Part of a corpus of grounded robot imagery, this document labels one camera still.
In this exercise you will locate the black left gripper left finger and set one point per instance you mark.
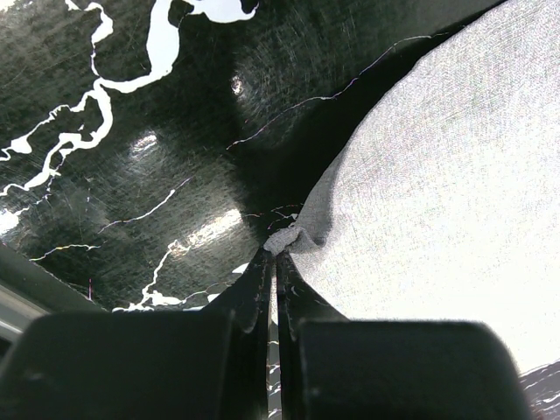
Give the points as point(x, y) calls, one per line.
point(204, 364)

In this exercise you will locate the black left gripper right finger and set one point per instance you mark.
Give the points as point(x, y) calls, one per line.
point(336, 368)

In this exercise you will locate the grey cloth napkin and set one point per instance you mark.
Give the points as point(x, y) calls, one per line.
point(444, 203)

